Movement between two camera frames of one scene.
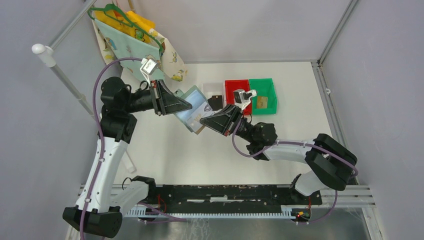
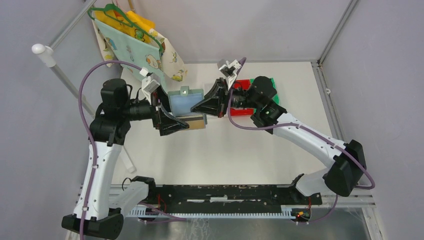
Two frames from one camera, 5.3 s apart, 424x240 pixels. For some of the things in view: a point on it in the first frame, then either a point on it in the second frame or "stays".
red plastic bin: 231,85 stays
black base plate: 201,196 stays
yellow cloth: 127,21 stays
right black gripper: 223,121 -> 216,102
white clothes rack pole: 48,54 stays
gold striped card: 199,130 -> 194,121
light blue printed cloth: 125,45 stays
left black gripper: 165,101 -> 161,119
